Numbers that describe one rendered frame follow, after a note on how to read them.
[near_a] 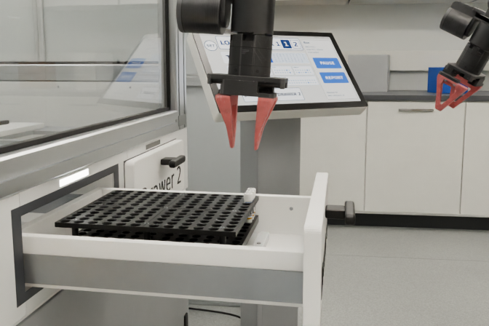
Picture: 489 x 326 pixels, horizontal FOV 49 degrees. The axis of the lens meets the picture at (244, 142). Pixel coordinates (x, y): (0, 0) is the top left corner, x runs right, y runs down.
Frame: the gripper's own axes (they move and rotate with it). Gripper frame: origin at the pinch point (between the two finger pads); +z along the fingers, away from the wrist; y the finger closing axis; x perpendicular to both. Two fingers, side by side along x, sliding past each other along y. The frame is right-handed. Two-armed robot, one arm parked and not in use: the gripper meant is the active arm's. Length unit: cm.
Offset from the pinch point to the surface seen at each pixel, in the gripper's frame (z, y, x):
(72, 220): 9.5, 18.5, 13.0
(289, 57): -13, 2, -99
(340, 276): 96, -25, -202
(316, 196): 4.8, -10.5, 7.2
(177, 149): 8.1, 19.5, -36.6
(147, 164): 8.1, 19.8, -18.1
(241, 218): 8.2, -1.6, 8.8
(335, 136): 33, -18, -288
